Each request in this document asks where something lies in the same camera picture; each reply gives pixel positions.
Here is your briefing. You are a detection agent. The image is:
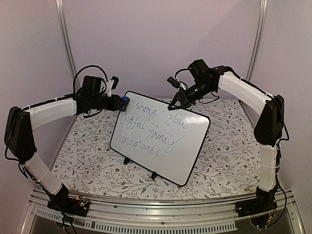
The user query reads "left aluminium frame post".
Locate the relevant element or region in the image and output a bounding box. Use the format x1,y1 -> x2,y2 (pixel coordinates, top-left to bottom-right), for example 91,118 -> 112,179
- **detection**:
55,0 -> 77,79

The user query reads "white whiteboard black frame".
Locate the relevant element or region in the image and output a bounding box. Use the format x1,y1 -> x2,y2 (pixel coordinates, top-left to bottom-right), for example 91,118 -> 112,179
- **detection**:
110,91 -> 211,187

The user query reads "floral patterned table mat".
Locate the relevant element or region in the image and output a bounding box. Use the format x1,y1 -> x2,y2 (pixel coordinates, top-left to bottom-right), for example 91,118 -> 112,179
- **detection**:
52,100 -> 260,200

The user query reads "aluminium frame post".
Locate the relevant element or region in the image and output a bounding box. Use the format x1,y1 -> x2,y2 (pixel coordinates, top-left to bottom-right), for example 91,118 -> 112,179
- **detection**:
246,0 -> 268,81
55,0 -> 77,79

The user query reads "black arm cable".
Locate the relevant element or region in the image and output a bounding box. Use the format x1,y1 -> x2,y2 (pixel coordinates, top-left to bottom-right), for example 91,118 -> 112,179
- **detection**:
73,65 -> 109,91
174,68 -> 193,81

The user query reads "right aluminium frame post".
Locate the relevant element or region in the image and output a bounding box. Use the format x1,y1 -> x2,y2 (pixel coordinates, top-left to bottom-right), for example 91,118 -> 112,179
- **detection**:
246,0 -> 268,81

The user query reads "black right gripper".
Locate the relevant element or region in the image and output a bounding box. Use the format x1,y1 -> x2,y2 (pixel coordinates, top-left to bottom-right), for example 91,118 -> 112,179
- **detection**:
167,80 -> 215,111

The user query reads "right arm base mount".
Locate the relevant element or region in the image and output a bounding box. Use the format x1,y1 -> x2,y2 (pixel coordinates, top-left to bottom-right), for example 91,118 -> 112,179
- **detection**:
234,192 -> 277,217

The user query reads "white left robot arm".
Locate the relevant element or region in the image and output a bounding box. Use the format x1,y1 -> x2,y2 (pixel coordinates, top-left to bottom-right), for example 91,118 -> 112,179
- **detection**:
4,76 -> 127,212

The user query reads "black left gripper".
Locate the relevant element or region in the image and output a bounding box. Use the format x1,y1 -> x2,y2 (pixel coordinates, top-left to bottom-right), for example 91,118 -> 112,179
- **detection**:
91,95 -> 126,111

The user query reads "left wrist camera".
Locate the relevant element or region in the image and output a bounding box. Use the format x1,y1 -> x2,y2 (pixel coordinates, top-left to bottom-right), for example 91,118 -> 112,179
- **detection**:
111,76 -> 119,90

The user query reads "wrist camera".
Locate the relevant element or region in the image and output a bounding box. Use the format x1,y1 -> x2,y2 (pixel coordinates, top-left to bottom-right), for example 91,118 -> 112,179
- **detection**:
111,76 -> 119,90
167,77 -> 180,88

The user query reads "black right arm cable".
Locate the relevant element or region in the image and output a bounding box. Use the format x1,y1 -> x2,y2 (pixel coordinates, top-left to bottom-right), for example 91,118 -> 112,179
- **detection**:
174,68 -> 193,81

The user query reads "blue whiteboard eraser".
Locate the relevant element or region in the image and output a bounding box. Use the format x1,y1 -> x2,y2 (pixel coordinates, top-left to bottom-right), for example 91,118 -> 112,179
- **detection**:
120,97 -> 130,112

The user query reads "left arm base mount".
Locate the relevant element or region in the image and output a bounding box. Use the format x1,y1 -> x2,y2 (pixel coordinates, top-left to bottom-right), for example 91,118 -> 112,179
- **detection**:
47,194 -> 90,217

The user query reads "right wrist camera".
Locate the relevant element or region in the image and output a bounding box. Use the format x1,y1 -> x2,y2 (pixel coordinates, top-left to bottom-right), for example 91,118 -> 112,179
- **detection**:
167,77 -> 180,88

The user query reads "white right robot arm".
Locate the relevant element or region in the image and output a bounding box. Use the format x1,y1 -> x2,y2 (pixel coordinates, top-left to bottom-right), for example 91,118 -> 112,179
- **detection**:
167,59 -> 286,213

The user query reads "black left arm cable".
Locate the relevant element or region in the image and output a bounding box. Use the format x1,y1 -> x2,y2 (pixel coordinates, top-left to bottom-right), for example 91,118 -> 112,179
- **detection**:
73,65 -> 109,91

